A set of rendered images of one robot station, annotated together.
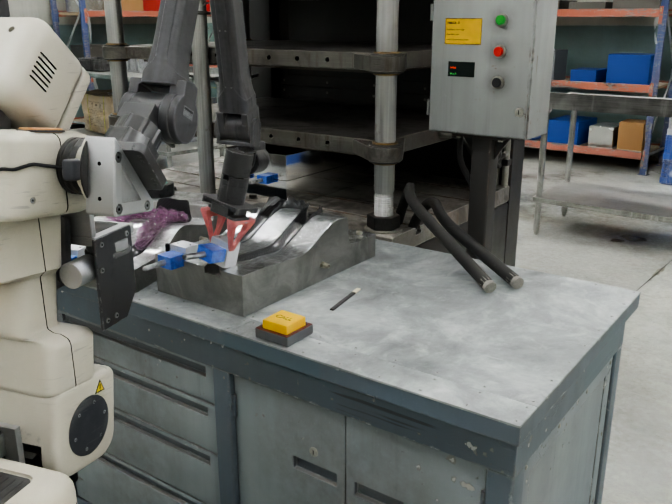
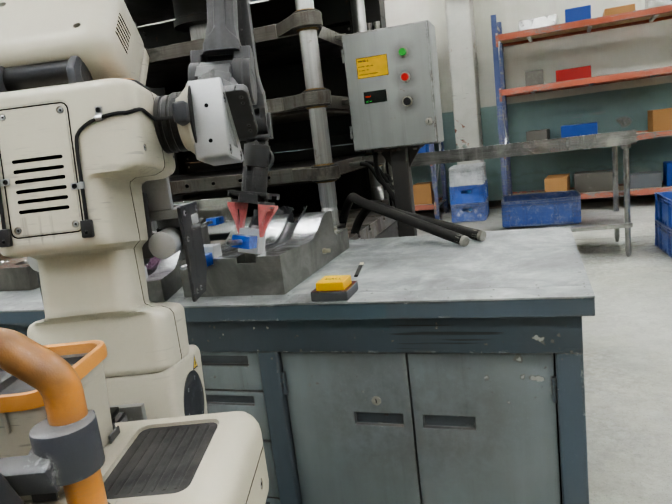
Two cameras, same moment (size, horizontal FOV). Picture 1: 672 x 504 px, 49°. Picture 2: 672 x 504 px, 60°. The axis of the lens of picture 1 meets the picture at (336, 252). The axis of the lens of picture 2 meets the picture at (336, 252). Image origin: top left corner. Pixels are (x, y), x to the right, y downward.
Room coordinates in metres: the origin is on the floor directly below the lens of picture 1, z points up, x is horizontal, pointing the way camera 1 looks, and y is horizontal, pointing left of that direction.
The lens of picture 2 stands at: (0.16, 0.42, 1.12)
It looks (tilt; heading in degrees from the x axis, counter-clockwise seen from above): 11 degrees down; 344
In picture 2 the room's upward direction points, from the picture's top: 7 degrees counter-clockwise
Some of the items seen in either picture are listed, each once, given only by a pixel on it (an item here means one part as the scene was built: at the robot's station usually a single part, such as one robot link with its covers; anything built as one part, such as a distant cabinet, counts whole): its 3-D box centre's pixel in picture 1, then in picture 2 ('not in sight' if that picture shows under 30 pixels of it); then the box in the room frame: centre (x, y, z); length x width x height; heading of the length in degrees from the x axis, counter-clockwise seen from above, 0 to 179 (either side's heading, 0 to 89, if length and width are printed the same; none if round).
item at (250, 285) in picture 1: (273, 245); (273, 245); (1.67, 0.15, 0.87); 0.50 x 0.26 x 0.14; 144
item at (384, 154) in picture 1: (307, 138); (232, 190); (2.73, 0.11, 0.96); 1.29 x 0.83 x 0.18; 54
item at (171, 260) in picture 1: (168, 261); (197, 261); (1.49, 0.36, 0.89); 0.13 x 0.05 x 0.05; 143
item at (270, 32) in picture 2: not in sight; (214, 74); (2.72, 0.11, 1.45); 1.29 x 0.82 x 0.19; 54
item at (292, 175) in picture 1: (301, 165); (233, 212); (2.64, 0.13, 0.87); 0.50 x 0.27 x 0.17; 144
